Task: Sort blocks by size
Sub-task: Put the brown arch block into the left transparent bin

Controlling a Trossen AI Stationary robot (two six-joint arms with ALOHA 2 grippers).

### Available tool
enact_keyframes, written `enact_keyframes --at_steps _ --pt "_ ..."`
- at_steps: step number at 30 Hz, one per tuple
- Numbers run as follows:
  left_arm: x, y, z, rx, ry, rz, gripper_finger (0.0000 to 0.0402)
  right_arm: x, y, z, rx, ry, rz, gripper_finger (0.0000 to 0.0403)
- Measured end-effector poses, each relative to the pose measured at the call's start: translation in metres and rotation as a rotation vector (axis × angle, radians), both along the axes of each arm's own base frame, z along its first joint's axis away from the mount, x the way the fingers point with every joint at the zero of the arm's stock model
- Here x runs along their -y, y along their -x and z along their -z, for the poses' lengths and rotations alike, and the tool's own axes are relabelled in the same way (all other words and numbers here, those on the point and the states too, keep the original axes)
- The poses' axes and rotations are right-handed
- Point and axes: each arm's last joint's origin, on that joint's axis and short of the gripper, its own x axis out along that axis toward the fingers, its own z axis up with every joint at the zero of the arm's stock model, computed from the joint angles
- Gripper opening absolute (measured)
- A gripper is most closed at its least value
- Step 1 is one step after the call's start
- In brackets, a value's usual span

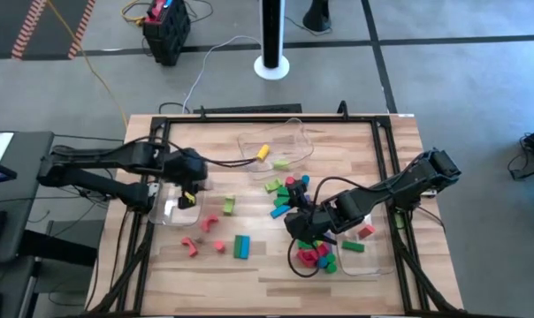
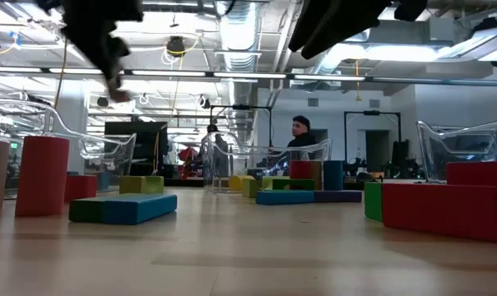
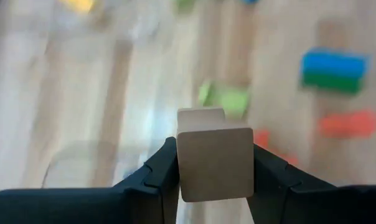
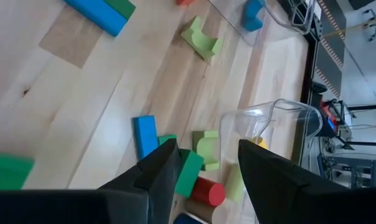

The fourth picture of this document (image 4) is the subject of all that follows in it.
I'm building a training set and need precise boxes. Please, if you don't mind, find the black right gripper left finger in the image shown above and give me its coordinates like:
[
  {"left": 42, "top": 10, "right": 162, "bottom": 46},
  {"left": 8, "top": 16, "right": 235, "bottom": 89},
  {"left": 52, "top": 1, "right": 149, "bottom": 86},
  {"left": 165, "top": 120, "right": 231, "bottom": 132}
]
[{"left": 0, "top": 138, "right": 182, "bottom": 224}]

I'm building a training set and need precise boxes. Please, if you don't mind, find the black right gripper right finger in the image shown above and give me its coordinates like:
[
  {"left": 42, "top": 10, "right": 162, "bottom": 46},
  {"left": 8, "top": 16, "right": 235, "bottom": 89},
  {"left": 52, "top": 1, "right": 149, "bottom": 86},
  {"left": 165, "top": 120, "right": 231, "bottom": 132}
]
[{"left": 237, "top": 139, "right": 376, "bottom": 224}]

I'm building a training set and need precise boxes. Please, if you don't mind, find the blue arch block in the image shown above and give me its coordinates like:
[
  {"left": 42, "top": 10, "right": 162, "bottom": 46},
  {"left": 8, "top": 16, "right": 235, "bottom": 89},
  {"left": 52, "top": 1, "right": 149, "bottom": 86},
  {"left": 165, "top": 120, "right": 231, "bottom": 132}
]
[{"left": 241, "top": 0, "right": 266, "bottom": 32}]

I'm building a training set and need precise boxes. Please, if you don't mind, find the blue long block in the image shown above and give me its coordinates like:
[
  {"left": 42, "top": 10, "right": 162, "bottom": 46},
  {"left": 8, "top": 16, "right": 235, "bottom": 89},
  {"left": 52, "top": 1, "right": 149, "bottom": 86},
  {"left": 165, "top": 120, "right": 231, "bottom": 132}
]
[
  {"left": 133, "top": 115, "right": 160, "bottom": 161},
  {"left": 63, "top": 0, "right": 129, "bottom": 37}
]

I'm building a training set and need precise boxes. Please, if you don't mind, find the yellow cylinder block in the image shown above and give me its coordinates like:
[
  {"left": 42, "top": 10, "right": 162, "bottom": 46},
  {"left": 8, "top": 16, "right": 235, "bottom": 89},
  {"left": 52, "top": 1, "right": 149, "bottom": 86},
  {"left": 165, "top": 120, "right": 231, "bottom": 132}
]
[{"left": 248, "top": 136, "right": 269, "bottom": 150}]

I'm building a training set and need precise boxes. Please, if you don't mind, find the tan cylinder block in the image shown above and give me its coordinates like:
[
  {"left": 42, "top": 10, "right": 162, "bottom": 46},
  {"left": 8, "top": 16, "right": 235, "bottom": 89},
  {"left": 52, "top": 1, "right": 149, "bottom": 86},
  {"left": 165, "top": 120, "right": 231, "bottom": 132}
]
[{"left": 184, "top": 198, "right": 235, "bottom": 224}]

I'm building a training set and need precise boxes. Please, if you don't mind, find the light green arch block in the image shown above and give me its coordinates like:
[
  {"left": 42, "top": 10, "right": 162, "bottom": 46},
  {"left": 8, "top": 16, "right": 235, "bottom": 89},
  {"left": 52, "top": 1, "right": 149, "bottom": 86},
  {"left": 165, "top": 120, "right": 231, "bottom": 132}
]
[
  {"left": 192, "top": 129, "right": 220, "bottom": 172},
  {"left": 180, "top": 15, "right": 223, "bottom": 60}
]

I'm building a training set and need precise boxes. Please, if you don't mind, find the black crate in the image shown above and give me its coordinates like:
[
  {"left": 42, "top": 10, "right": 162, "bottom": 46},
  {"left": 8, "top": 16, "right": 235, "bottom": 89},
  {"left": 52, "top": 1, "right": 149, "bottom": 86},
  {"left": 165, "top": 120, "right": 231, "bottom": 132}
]
[{"left": 312, "top": 99, "right": 352, "bottom": 141}]

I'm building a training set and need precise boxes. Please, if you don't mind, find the orange striped floor mat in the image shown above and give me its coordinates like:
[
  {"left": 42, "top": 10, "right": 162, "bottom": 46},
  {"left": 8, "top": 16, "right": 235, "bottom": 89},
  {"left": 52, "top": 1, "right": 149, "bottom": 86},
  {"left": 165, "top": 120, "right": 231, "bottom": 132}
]
[{"left": 312, "top": 0, "right": 347, "bottom": 100}]

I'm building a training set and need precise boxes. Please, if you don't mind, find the green long block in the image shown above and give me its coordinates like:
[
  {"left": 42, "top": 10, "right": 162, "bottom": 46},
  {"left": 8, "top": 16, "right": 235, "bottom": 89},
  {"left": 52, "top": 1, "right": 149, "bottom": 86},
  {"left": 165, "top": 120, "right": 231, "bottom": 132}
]
[{"left": 103, "top": 0, "right": 137, "bottom": 21}]

